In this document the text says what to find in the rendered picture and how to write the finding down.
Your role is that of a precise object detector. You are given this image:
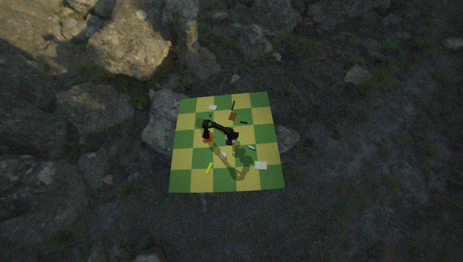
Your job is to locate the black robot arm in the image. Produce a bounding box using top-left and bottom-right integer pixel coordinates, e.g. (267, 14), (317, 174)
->
(202, 120), (239, 140)

